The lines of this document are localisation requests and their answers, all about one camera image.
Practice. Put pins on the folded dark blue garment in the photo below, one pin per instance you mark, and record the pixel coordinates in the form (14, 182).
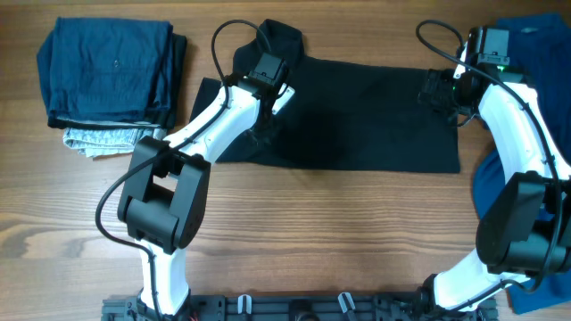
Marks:
(105, 72)

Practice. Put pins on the left grey rail clip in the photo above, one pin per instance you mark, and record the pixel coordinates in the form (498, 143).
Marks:
(244, 304)

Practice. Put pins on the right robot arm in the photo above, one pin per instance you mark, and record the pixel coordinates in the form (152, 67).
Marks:
(525, 235)

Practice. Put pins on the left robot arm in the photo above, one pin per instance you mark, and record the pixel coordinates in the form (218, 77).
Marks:
(163, 202)

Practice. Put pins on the folded light grey garment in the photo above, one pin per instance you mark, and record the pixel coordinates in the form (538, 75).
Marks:
(105, 142)

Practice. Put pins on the right grey rail clip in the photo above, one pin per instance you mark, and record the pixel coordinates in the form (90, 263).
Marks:
(347, 306)

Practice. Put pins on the black polo shirt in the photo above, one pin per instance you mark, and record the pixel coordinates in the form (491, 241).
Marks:
(345, 116)

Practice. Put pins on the blue polo shirt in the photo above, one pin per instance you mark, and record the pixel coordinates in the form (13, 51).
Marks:
(540, 44)

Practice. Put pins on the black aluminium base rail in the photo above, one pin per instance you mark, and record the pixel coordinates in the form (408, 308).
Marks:
(384, 306)

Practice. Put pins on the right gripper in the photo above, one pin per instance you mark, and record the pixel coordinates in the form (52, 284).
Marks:
(438, 97)

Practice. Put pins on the grey rail clip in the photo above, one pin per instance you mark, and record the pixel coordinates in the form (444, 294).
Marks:
(244, 304)
(347, 306)

